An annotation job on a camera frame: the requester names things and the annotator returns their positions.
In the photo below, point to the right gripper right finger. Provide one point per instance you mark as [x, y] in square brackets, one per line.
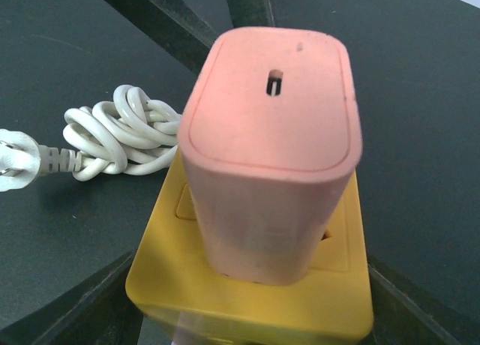
[406, 314]

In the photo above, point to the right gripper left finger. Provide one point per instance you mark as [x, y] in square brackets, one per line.
[96, 311]

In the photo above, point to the yellow cube socket adapter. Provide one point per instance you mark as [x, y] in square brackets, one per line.
[171, 282]

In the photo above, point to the pink plug adapter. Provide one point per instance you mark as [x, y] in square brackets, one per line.
[269, 138]

